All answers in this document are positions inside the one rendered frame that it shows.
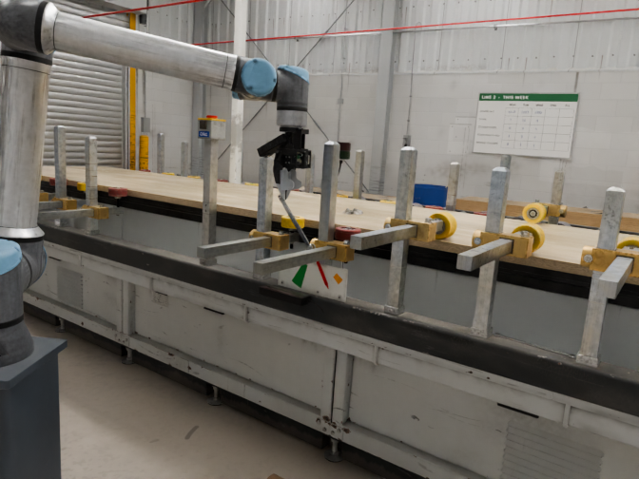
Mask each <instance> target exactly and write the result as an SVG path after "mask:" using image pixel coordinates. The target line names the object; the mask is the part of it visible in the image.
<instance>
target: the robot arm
mask: <svg viewBox="0 0 639 479"><path fill-rule="evenodd" d="M0 42H1V52H0V58H1V69H0V368H1V367H5V366H9V365H11V364H14V363H17V362H19V361H22V360H24V359H25V358H27V357H29V356H30V355H31V354H32V353H33V351H34V341H33V338H32V337H31V335H30V332H29V329H28V327H27V325H26V323H25V321H24V305H23V293H24V292H25V291H26V290H27V289H28V288H29V287H30V286H31V285H32V284H33V283H34V282H36V281H37V280H38V279H39V278H40V277H41V276H42V275H43V273H44V271H45V268H46V265H47V259H48V258H47V252H46V249H45V247H44V246H43V245H44V235H45V233H44V232H43V231H42V229H41V228H40V227H39V226H38V225H37V218H38V207H39V196H40V185H41V174H42V163H43V153H44V141H45V131H46V119H47V109H48V88H49V77H50V70H51V69H52V59H53V53H54V52H55V51H56V50H59V51H63V52H67V53H72V54H76V55H80V56H85V57H88V58H92V59H97V60H101V61H105V62H110V63H113V64H117V65H122V66H126V67H134V68H138V69H142V70H146V71H150V72H155V73H159V74H163V75H167V76H171V77H175V78H180V79H184V80H187V81H192V82H196V83H201V84H205V85H209V86H216V87H220V88H225V89H228V90H229V91H232V97H233V98H234V99H238V100H240V101H241V100H249V101H262V102H274V103H277V120H276V125H279V126H280V132H285V134H284V133H282V134H281V135H280V136H278V137H277V138H275V139H273V140H272V141H270V142H268V143H267V144H264V145H262V146H261V147H259V148H258V149H257V150H258V153H259V156H260V157H265V158H268V157H270V156H272V155H273V154H274V153H275V160H274V165H273V173H274V178H275V182H276V184H277V187H278V189H279V192H280V194H281V197H282V199H283V200H287V198H288V196H289V194H290V191H291V190H295V189H299V188H301V181H299V180H298V179H297V171H296V168H301V169H305V168H311V151H312V150H308V149H305V134H309V129H303V127H307V111H308V91H309V85H310V83H309V72H308V71H307V70H306V69H304V68H302V67H294V66H287V65H281V66H278V69H274V67H273V66H272V65H271V64H270V63H269V62H268V61H266V60H264V59H262V58H253V59H251V58H247V57H243V56H239V55H232V54H228V53H224V52H220V51H217V50H213V49H208V48H201V47H197V46H193V45H189V44H186V43H182V42H178V41H174V40H170V39H166V38H163V37H159V36H155V35H151V34H147V33H143V32H139V31H136V30H132V29H125V28H121V27H117V26H113V25H110V24H106V23H102V22H98V21H94V20H90V19H87V18H83V17H79V16H75V15H71V14H67V13H63V12H60V11H59V10H58V9H57V8H55V7H54V5H53V4H52V3H50V2H46V1H42V0H1V1H0ZM308 155H310V158H309V164H308ZM284 168H286V169H284Z"/></svg>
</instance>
